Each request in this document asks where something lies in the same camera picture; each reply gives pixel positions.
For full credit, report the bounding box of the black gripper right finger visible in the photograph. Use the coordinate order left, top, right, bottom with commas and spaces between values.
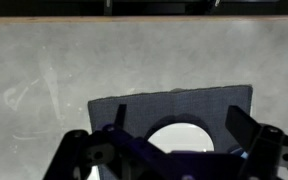
225, 106, 261, 150

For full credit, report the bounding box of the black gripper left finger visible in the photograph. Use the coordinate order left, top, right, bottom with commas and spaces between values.
114, 104, 127, 128

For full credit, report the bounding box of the white round plate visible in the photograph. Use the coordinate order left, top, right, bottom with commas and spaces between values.
148, 123, 214, 153

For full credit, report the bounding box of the dark blue placemat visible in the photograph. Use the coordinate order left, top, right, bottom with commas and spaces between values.
87, 84, 253, 180

